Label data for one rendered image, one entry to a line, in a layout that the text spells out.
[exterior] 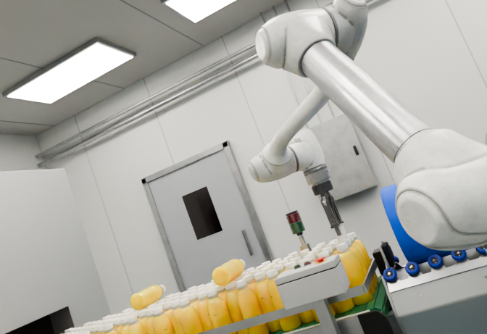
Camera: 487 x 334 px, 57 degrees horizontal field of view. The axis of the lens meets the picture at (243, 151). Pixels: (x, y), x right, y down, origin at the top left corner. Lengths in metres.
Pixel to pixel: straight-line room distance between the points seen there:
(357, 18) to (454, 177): 0.59
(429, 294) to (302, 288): 0.42
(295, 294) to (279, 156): 0.45
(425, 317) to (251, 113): 3.90
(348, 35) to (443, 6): 3.91
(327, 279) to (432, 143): 0.67
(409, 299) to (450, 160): 0.85
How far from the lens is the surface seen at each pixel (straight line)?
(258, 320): 1.67
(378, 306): 1.59
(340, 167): 4.74
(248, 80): 5.28
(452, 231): 0.81
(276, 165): 1.57
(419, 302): 1.63
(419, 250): 1.60
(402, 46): 5.05
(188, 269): 5.61
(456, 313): 1.64
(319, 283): 1.43
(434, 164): 0.84
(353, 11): 1.26
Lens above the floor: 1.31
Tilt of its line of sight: 8 degrees up
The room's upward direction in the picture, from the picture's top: 21 degrees counter-clockwise
